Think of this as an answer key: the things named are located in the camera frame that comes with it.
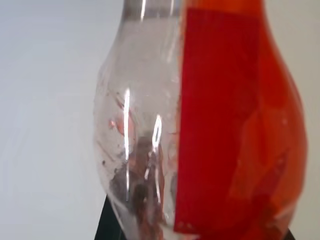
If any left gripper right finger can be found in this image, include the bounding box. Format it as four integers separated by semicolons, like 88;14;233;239
281;228;301;240

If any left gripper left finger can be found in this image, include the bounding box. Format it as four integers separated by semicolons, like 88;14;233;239
94;196;127;240

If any clear bottle with red label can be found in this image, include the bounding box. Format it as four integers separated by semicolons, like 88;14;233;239
91;0;310;240

